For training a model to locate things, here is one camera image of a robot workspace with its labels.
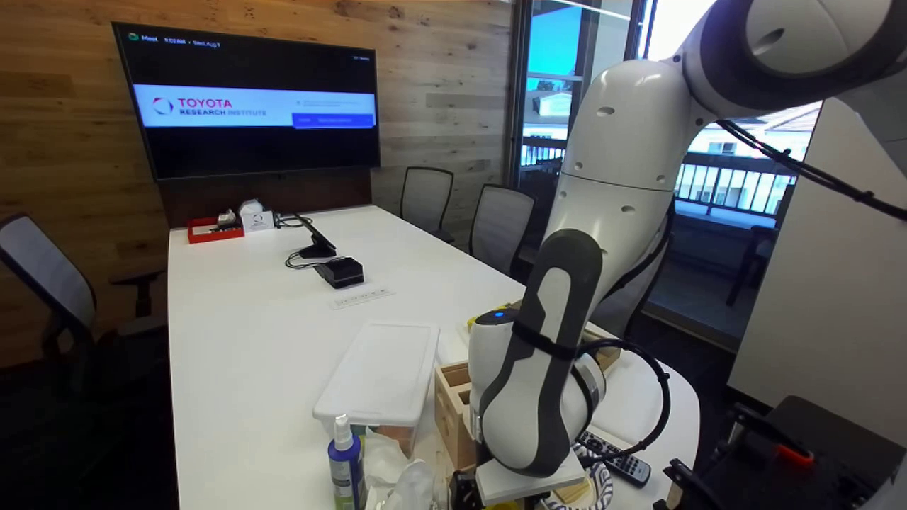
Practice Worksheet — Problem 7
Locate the wall mounted TV screen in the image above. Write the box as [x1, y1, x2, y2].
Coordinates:
[110, 19, 382, 183]

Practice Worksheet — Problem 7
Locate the black clamp orange handle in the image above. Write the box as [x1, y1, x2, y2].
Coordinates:
[723, 403, 818, 477]

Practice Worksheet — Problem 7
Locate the crumpled white tissue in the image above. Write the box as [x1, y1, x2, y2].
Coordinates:
[359, 428, 410, 488]

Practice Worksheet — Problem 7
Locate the blue white patterned plate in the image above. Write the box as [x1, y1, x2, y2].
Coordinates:
[549, 462, 618, 510]

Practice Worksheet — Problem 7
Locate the metal balcony railing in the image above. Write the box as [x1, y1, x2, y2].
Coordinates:
[518, 134, 804, 222]

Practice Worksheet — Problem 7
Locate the wooden shape sorter box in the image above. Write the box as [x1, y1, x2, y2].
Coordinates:
[431, 359, 481, 474]

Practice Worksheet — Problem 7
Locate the black tablet on stand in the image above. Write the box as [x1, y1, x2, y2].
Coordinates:
[294, 216, 341, 264]

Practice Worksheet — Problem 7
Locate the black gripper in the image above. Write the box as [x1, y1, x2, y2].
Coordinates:
[448, 468, 484, 510]

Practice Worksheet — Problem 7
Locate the white flat sheet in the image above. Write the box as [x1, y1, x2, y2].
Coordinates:
[603, 363, 694, 447]

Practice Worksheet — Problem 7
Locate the black remote control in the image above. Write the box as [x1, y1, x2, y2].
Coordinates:
[572, 428, 654, 491]

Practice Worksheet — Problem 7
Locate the small black box device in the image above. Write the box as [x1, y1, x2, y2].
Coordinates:
[314, 256, 368, 292]

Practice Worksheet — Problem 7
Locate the black mounting plate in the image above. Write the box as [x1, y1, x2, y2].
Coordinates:
[657, 394, 907, 510]

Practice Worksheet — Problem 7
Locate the dark wooden wall cabinet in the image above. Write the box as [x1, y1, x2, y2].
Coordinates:
[154, 166, 378, 229]

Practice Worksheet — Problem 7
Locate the red tray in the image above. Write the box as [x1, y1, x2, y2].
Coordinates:
[185, 212, 247, 246]

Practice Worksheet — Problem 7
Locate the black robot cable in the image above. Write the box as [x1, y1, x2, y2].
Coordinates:
[575, 111, 907, 468]

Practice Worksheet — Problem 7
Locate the large white panel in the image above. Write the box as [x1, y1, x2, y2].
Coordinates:
[725, 73, 907, 447]

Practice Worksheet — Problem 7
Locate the blue spray bottle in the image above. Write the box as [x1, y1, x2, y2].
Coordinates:
[325, 414, 372, 510]

